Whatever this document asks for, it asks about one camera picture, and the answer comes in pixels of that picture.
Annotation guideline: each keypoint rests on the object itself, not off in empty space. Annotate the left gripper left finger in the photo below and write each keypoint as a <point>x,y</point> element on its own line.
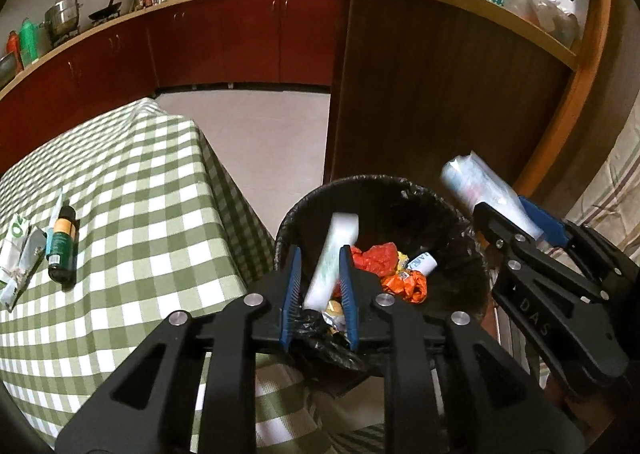
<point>289,307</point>

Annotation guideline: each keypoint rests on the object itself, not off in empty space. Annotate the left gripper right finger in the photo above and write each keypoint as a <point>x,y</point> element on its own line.
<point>349,299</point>

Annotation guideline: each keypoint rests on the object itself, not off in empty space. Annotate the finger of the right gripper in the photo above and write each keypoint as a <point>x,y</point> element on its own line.
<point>497,230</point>
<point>553,229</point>

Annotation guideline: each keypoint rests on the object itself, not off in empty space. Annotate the white green toothpaste tube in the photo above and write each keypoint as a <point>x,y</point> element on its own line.
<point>343,230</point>

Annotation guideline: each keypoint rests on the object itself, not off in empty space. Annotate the white blue tube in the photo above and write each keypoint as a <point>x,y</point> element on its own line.
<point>472,182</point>

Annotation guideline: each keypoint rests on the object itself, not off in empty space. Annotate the dark green orange bottle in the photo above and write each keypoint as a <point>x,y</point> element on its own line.
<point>61,262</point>

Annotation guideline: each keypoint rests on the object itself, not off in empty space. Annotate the teal white cream tube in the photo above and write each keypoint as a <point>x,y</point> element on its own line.
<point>53,218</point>

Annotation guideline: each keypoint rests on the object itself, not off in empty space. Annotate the white grey tube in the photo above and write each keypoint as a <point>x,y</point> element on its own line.
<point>32,254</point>

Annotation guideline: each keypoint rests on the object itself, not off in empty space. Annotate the white green packet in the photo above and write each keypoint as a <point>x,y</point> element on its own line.
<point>12,246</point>

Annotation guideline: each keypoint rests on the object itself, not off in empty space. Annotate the black lined trash bin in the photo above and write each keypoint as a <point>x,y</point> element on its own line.
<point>403,319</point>

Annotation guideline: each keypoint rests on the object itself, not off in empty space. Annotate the red kitchen base cabinets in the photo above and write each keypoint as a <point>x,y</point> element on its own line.
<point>184,44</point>

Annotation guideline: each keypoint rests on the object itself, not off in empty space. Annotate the red crumpled wrapper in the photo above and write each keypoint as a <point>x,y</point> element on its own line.
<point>381,260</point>

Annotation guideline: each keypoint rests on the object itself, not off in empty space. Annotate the striped quilted mattress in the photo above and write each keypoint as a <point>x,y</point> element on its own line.
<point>610,204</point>

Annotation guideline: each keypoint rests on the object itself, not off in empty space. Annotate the green white checkered tablecloth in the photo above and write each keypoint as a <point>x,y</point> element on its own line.
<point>162,227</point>

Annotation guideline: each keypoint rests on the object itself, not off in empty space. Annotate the black frying pan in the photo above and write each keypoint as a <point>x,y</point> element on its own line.
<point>111,11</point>

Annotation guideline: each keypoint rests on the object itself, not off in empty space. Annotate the steel stock pot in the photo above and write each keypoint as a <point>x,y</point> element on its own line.
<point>62,18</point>

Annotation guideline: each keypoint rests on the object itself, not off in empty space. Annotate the green plastic bottle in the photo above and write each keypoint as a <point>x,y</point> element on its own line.
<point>28,42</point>

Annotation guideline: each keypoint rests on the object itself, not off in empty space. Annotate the orange thermos jug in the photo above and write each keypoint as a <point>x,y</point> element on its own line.
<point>13,48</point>

